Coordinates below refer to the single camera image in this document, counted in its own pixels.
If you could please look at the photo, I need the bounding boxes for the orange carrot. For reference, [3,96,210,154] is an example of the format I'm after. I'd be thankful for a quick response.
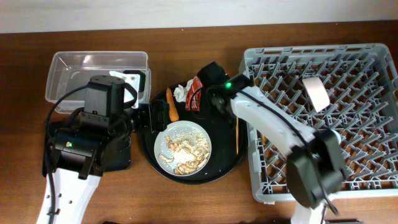
[166,88,179,122]

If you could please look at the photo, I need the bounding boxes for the red snack wrapper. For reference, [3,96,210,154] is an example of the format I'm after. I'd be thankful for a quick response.
[185,77,204,112]

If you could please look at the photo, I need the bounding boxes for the wooden chopstick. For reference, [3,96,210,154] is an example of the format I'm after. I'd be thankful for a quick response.
[235,117,239,155]
[261,134,266,146]

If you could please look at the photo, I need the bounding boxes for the grey plate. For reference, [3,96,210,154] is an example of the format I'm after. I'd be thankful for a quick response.
[154,120,213,177]

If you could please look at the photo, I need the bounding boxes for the white tissue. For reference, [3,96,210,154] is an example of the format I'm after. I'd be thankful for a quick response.
[174,85,187,103]

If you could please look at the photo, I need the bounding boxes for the rice and food scraps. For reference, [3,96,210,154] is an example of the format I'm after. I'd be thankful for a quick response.
[158,129,211,175]

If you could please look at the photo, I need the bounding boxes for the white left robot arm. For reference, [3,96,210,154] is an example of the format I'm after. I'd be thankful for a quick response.
[37,75,169,223]

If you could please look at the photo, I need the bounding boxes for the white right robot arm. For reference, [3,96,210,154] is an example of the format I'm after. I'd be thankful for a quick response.
[197,62,348,223]

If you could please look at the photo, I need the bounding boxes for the grey dishwasher rack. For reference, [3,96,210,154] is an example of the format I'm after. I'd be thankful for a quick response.
[239,44,397,198]

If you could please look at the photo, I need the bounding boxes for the rectangular black tray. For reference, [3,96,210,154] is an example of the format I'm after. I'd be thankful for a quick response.
[42,121,131,179]

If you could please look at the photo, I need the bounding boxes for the clear plastic bin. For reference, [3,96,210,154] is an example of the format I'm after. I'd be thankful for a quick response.
[45,51,151,108]

